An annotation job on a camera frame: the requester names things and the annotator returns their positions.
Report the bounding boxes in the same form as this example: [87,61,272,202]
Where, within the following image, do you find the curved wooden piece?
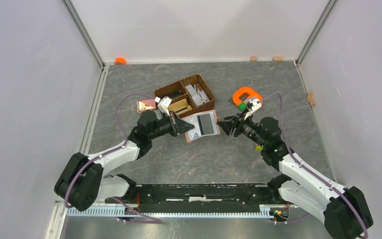
[306,92,316,107]

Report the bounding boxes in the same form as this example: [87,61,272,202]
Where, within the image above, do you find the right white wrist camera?
[244,97,263,120]

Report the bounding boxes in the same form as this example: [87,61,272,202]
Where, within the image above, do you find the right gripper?
[216,108,267,148]

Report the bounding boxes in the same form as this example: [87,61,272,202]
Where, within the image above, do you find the orange plastic ring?
[232,87,264,106]

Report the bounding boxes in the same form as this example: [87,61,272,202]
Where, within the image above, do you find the silver cards pile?
[185,85,209,106]

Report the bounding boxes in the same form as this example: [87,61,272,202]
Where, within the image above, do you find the white comb cable duct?
[66,205,274,219]

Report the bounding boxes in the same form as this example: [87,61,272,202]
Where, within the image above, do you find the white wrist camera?
[244,97,263,120]
[154,97,172,116]

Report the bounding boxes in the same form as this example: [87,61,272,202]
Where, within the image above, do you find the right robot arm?
[217,114,374,239]

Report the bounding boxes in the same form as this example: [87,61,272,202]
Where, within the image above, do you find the orange cap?
[114,57,126,65]

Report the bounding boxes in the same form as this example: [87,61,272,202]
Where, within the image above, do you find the green toy brick plate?
[229,98,247,112]

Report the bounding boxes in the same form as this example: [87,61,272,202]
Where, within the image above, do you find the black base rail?
[120,183,287,213]

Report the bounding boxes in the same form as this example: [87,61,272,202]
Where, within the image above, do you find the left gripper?
[148,111,194,140]

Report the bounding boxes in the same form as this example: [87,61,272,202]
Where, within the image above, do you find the yellow green toy bricks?
[255,145,263,152]

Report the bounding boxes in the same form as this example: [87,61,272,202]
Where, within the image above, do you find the brown wicker basket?
[154,74,215,118]

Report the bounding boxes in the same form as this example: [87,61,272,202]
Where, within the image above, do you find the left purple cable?
[64,94,162,224]

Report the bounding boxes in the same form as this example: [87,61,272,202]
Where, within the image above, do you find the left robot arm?
[54,111,194,212]

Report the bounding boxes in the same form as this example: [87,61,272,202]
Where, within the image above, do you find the gold cards pile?
[168,99,192,115]

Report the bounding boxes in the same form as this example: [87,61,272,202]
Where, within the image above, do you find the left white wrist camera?
[154,97,172,116]

